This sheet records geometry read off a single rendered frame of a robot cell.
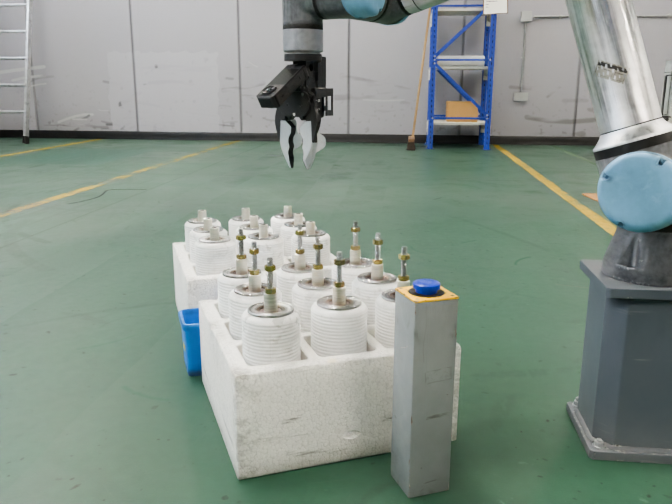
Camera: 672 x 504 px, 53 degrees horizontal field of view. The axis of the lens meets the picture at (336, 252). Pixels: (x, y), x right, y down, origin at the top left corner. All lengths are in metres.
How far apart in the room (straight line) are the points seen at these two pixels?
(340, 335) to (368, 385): 0.09
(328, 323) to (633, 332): 0.49
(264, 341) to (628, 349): 0.59
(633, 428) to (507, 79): 6.49
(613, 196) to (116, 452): 0.89
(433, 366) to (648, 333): 0.37
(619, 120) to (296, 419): 0.66
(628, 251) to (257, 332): 0.61
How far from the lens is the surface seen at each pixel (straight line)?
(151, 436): 1.29
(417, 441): 1.05
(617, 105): 1.05
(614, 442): 1.27
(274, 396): 1.08
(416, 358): 0.99
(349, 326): 1.11
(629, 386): 1.23
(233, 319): 1.21
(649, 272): 1.18
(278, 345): 1.08
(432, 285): 0.98
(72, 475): 1.22
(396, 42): 7.52
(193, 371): 1.50
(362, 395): 1.13
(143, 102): 8.09
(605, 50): 1.06
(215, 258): 1.59
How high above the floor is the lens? 0.61
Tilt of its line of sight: 14 degrees down
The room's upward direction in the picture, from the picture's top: straight up
